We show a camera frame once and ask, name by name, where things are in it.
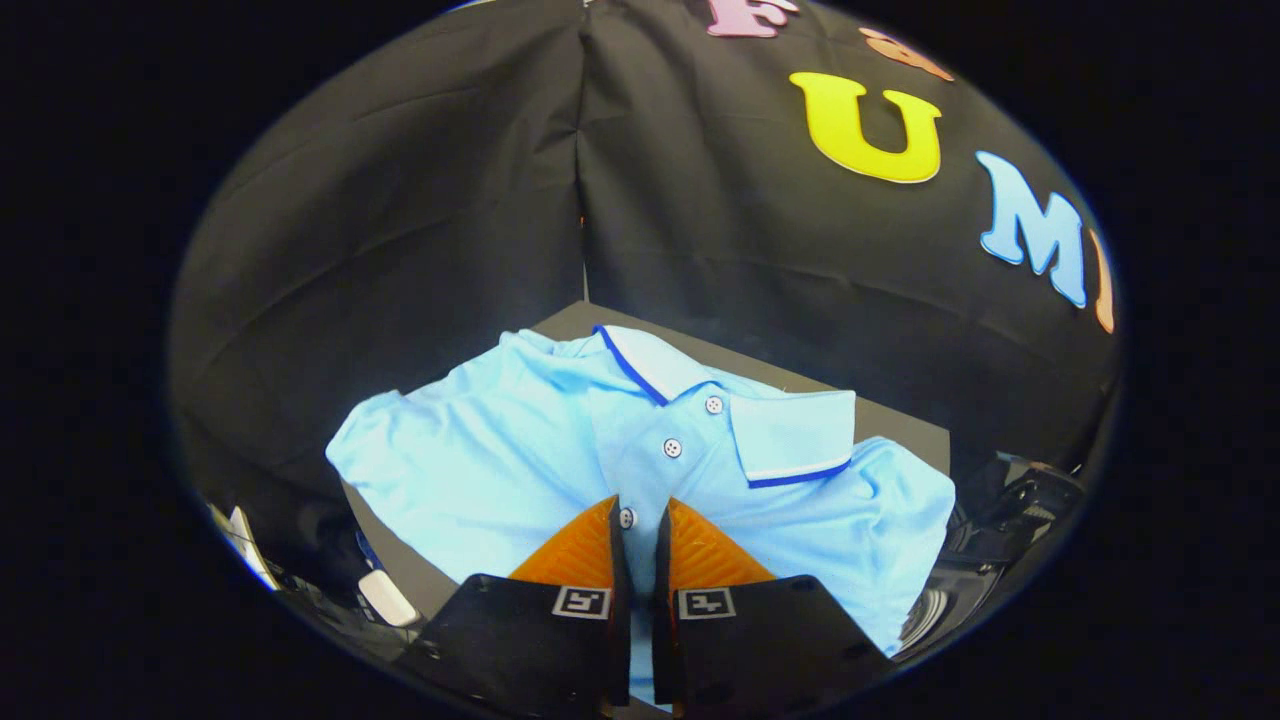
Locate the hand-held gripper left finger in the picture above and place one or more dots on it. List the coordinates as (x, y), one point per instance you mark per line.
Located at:
(530, 640)

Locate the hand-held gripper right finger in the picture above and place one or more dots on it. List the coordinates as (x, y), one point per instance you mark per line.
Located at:
(760, 640)

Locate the light blue polo shirt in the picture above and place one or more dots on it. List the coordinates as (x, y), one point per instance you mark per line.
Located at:
(500, 450)

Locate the dark grey washing machine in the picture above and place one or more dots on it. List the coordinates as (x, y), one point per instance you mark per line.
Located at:
(990, 540)

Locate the white rounded object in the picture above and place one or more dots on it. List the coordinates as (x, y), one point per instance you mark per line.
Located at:
(386, 598)

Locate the grey cabinet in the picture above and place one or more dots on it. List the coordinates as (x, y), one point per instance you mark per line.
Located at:
(890, 425)

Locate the black backdrop cloth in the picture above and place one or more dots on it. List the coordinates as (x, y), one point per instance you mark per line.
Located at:
(400, 200)

